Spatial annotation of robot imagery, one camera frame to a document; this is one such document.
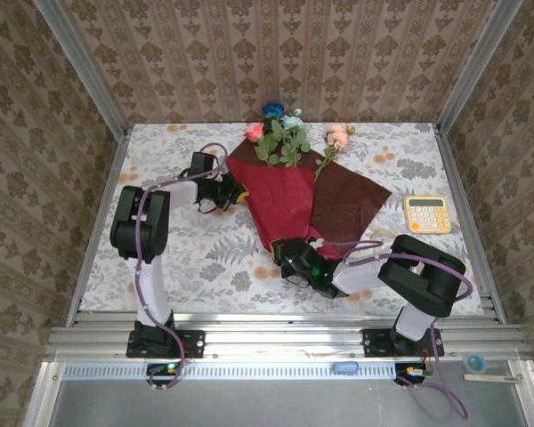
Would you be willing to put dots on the aluminium front rail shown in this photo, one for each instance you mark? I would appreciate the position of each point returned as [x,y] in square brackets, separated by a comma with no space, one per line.
[271,333]

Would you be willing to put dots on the light blue fake rose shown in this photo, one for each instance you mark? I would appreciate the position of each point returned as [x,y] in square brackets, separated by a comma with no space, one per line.
[291,122]

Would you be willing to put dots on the pink fake rose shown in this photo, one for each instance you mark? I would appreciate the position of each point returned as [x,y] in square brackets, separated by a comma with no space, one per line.
[254,131]

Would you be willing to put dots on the blue tape roll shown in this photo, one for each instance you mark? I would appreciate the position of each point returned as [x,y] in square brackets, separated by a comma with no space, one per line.
[468,362]

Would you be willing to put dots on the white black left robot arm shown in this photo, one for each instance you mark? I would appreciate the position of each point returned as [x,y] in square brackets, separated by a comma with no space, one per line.
[153,289]

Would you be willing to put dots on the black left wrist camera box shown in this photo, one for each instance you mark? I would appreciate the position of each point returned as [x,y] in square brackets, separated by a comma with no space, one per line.
[203,164]

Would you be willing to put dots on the peach fake rose spray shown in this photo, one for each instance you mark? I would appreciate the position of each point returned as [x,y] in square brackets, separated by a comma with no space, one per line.
[338,135]

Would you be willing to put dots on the wooden stick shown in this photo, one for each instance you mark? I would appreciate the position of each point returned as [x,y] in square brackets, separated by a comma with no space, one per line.
[494,378]

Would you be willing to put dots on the grey metal tray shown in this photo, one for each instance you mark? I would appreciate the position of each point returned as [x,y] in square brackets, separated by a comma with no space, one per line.
[267,405]

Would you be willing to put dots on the aluminium side rail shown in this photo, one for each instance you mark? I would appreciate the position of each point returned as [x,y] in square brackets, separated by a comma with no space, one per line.
[449,155]
[111,169]

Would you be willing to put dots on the dark red wrapping paper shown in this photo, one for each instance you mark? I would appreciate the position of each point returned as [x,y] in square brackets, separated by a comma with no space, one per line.
[280,200]

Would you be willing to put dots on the cream ribbon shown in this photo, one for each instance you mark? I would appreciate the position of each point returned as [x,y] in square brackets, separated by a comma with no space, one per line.
[385,232]

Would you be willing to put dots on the black controller board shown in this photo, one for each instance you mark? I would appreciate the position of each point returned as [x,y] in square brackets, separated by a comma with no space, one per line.
[164,369]
[411,373]

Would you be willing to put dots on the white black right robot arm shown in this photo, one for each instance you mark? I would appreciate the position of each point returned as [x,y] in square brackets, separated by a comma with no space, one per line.
[427,276]

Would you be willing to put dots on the blue oval tag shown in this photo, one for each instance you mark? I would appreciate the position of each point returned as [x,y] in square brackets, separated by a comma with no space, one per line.
[345,367]

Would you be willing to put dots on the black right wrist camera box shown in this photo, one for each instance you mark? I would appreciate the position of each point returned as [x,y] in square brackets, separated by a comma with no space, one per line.
[293,251]

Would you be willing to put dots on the floral tablecloth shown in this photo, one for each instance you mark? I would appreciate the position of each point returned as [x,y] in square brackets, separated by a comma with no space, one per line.
[196,284]

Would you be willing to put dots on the aluminium frame post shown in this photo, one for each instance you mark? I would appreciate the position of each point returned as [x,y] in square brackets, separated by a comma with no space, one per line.
[84,66]
[476,66]

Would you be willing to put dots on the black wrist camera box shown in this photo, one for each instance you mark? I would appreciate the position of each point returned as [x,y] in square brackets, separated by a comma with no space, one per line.
[293,251]
[203,164]

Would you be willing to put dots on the yellow calculator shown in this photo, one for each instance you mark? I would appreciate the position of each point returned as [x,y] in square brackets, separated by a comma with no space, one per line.
[427,218]

